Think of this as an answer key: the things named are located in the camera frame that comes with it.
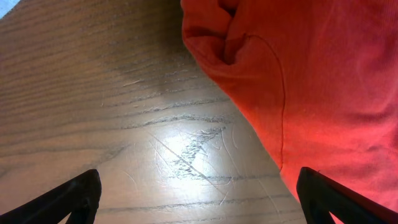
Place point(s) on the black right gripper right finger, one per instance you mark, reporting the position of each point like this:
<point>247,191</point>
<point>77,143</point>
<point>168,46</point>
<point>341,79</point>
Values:
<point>322,199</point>

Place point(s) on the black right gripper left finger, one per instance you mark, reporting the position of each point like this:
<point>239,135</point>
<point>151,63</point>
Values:
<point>77,199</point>

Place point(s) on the red printed t-shirt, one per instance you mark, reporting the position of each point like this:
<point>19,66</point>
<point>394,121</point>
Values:
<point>316,79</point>

